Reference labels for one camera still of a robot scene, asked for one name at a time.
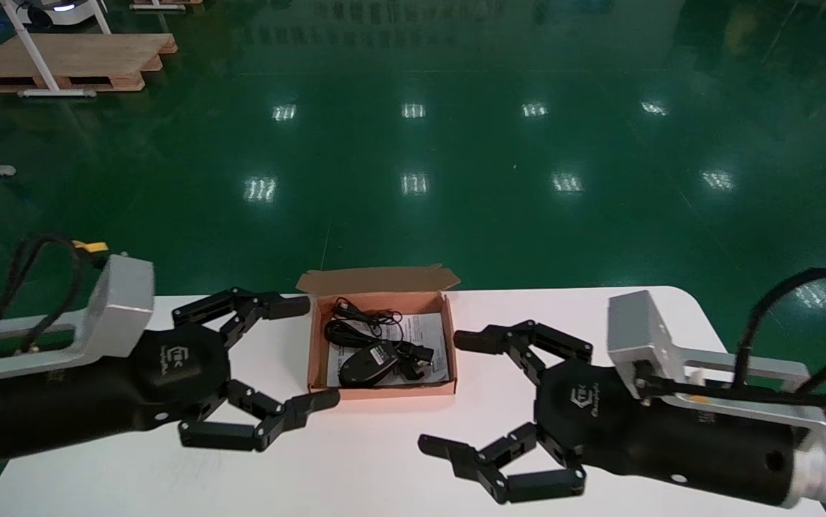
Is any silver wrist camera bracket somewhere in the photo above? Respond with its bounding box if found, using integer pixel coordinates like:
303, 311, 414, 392
607, 289, 826, 432
0, 255, 155, 385

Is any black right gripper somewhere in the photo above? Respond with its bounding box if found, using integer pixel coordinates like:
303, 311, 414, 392
418, 321, 798, 507

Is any white metal table frame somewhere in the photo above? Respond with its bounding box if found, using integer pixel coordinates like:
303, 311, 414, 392
0, 0, 112, 98

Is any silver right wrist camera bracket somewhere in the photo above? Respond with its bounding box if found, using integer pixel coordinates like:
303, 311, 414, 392
607, 289, 826, 432

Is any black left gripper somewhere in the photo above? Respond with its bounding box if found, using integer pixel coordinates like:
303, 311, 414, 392
0, 289, 340, 466

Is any white printed instruction sheet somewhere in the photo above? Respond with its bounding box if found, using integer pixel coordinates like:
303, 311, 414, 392
327, 312, 451, 387

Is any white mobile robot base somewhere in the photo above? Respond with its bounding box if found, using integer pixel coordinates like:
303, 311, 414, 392
14, 0, 108, 29

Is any large wooden pallet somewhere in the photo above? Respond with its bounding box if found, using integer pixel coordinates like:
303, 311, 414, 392
0, 32, 178, 96

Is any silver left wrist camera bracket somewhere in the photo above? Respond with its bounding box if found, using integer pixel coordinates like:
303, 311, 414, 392
0, 255, 155, 385

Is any brown cardboard storage box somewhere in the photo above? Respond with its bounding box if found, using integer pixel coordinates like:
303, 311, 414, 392
296, 264, 461, 401

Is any black wired computer mouse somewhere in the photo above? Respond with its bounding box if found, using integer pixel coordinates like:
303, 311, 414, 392
333, 297, 405, 388

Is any black power cable with plug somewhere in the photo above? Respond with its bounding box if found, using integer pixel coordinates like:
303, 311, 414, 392
323, 320, 435, 381

